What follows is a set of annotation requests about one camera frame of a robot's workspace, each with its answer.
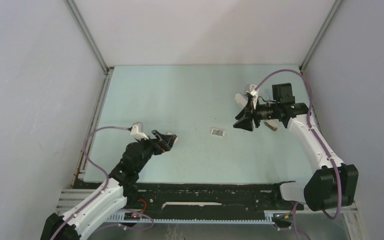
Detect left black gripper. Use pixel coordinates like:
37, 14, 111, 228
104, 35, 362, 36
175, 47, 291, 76
134, 129, 176, 173

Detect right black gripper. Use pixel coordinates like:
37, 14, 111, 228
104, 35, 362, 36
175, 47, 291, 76
233, 97, 279, 132

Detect long white stapler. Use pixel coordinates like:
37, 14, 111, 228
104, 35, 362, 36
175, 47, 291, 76
234, 93, 248, 109

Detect staple box tray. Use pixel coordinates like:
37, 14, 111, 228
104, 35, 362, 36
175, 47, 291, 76
211, 128, 226, 137

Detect beige brown mini stapler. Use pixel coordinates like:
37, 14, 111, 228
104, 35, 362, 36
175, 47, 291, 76
264, 120, 278, 132

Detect white staple box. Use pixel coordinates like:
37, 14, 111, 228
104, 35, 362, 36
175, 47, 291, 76
167, 132, 179, 144

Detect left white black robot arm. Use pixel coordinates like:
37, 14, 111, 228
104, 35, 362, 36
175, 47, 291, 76
40, 122, 178, 240

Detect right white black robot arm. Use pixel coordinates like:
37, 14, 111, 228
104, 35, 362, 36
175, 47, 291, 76
233, 83, 359, 211

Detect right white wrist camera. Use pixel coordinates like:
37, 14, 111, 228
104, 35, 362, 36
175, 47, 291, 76
245, 84, 259, 109

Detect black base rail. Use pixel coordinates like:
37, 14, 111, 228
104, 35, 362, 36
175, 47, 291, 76
125, 183, 294, 221

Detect right aluminium frame post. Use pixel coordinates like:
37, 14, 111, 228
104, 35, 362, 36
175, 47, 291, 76
300, 0, 345, 73

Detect aluminium frame post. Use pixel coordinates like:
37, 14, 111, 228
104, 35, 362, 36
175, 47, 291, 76
64, 0, 110, 74
300, 0, 345, 73

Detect left aluminium frame post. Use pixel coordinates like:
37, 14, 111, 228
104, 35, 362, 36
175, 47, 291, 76
64, 0, 110, 74

